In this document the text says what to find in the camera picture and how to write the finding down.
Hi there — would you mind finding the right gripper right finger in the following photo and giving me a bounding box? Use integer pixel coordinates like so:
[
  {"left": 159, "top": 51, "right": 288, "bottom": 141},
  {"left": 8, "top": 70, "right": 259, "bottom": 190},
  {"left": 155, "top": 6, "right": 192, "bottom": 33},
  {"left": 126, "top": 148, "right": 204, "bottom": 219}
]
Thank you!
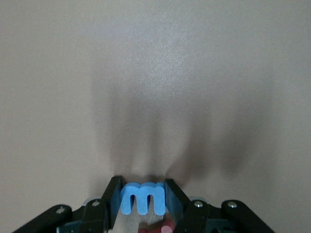
[{"left": 164, "top": 178, "right": 277, "bottom": 233}]

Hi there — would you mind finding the brown table cover sheet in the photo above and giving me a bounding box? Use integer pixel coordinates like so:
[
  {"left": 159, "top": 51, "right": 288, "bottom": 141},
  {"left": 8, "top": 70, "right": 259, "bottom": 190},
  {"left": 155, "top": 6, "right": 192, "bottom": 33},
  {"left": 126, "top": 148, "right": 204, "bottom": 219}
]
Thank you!
[{"left": 0, "top": 0, "right": 311, "bottom": 233}]

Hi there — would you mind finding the blue foam letter E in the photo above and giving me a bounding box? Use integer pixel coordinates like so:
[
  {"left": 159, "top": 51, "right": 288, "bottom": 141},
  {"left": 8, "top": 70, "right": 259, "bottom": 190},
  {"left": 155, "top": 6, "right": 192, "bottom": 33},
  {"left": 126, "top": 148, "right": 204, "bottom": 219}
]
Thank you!
[{"left": 120, "top": 182, "right": 166, "bottom": 216}]

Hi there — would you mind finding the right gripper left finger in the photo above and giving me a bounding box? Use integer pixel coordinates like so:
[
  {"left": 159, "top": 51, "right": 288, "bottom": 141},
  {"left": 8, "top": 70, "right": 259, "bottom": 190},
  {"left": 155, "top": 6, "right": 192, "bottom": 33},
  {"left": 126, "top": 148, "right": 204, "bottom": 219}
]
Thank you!
[{"left": 12, "top": 176, "right": 123, "bottom": 233}]

